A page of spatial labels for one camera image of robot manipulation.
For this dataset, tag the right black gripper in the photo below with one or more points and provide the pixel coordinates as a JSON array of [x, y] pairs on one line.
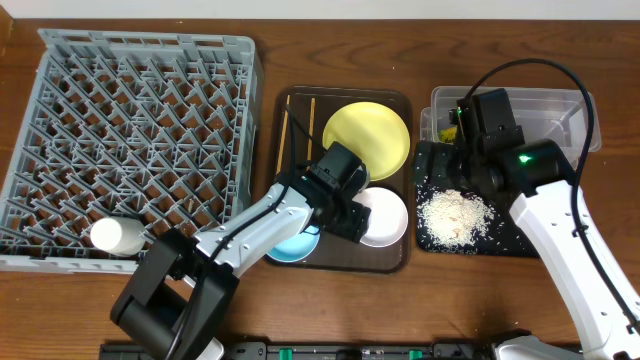
[[437, 163]]

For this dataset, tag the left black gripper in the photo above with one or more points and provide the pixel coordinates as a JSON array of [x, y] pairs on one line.
[[347, 220]]

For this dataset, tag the white bowl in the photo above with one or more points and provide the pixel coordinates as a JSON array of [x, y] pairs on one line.
[[388, 219]]

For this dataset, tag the pile of rice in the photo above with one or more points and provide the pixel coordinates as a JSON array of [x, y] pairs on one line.
[[450, 221]]

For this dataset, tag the white paper cup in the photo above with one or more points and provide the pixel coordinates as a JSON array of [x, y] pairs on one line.
[[118, 236]]

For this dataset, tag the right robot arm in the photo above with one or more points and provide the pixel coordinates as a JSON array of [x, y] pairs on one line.
[[495, 174]]

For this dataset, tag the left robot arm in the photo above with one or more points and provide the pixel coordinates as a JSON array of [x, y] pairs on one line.
[[178, 296]]

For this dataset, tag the black tray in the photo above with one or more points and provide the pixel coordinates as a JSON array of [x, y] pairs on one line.
[[509, 240]]

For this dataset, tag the yellow snack wrapper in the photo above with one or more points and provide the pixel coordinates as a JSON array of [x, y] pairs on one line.
[[448, 135]]

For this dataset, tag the light blue bowl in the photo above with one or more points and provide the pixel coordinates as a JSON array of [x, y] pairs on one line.
[[296, 248]]

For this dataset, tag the right wooden chopstick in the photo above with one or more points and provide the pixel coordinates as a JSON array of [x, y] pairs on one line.
[[311, 129]]

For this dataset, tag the wooden chopstick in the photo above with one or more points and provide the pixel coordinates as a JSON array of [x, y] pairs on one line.
[[311, 129], [282, 136]]

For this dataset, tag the yellow plate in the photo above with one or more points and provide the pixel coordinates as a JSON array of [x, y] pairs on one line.
[[373, 132]]

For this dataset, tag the dark brown serving tray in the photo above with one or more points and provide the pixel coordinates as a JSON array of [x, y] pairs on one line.
[[332, 252]]

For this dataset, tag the clear plastic bin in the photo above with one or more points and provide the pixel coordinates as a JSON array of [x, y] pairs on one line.
[[498, 119]]

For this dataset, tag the left wooden chopstick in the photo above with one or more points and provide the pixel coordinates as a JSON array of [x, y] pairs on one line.
[[282, 136]]

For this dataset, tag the grey plastic dish rack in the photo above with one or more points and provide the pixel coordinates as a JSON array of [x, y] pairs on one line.
[[159, 127]]

